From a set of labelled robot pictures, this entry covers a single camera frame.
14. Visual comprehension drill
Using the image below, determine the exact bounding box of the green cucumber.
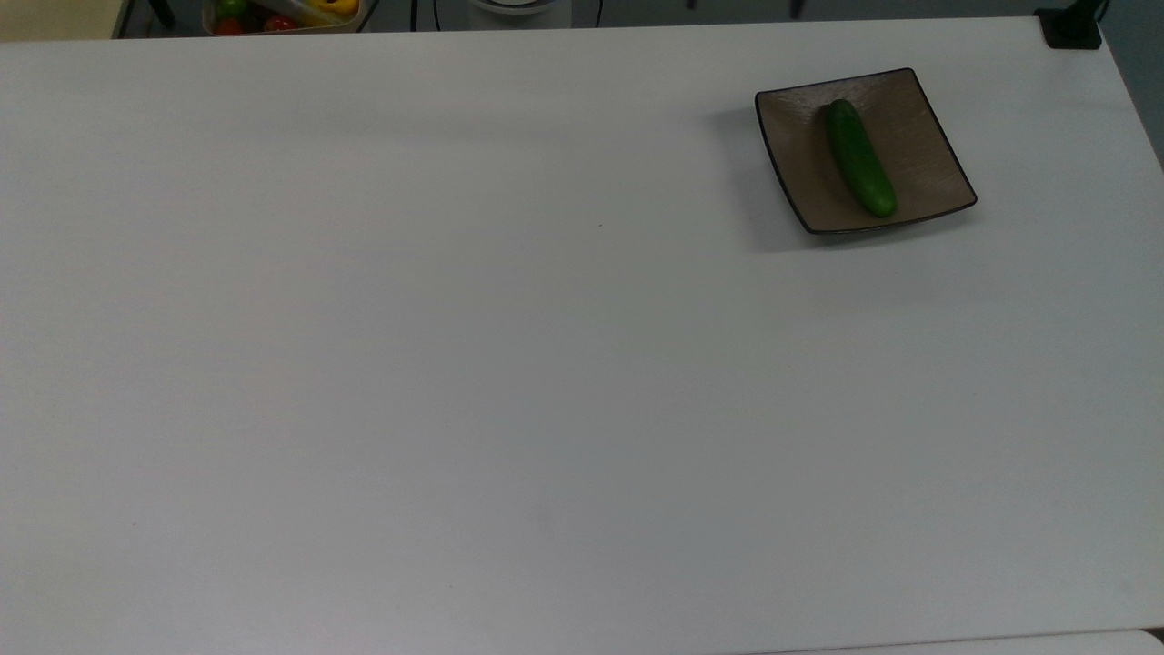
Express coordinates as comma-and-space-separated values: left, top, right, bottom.
824, 98, 899, 219

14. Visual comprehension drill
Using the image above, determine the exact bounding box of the tray of toy vegetables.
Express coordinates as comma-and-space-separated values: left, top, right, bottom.
202, 0, 370, 36

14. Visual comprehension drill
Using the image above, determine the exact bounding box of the black table clamp block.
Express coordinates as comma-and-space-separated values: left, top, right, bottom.
1035, 0, 1103, 50

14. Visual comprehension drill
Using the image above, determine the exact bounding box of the square brown ceramic plate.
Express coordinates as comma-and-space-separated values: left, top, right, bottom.
754, 67, 978, 236

